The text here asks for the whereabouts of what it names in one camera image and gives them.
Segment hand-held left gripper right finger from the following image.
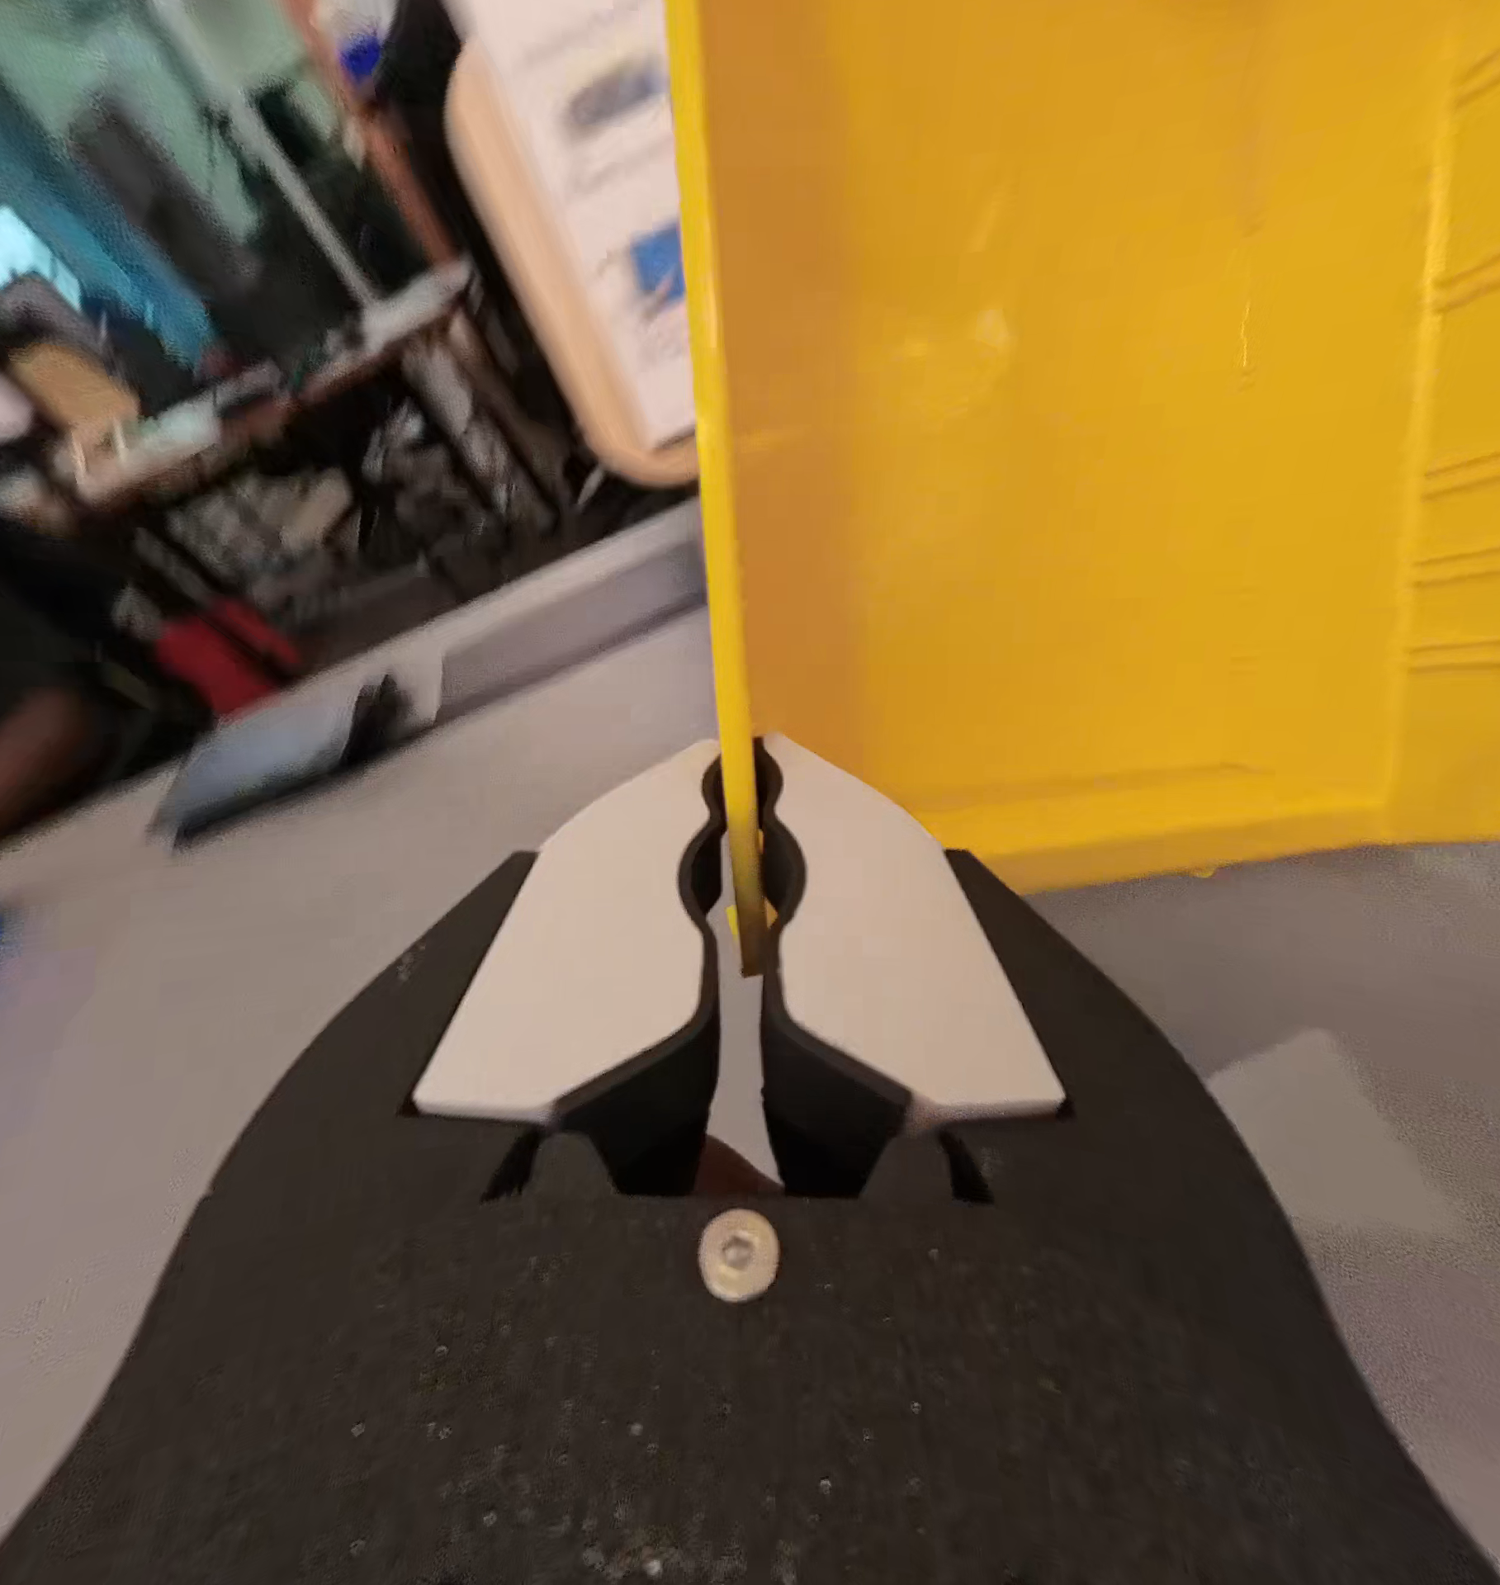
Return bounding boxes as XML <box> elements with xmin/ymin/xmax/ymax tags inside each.
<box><xmin>755</xmin><ymin>732</ymin><xmax>1069</xmax><ymax>1195</ymax></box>

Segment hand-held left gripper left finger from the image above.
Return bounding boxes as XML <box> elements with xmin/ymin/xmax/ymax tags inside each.
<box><xmin>411</xmin><ymin>740</ymin><xmax>731</xmax><ymax>1195</ymax></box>

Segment yellow plastic box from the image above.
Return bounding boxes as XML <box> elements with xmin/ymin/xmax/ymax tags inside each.
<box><xmin>663</xmin><ymin>0</ymin><xmax>1500</xmax><ymax>982</ymax></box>

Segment red bag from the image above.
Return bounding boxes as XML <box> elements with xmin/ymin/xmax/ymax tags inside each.
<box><xmin>153</xmin><ymin>603</ymin><xmax>305</xmax><ymax>720</ymax></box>

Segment cluttered work table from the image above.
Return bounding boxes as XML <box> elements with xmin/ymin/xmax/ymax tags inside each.
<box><xmin>0</xmin><ymin>259</ymin><xmax>483</xmax><ymax>502</ymax></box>

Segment wooden board with instruction poster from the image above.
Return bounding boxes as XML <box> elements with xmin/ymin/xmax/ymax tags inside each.
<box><xmin>441</xmin><ymin>0</ymin><xmax>702</xmax><ymax>489</ymax></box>

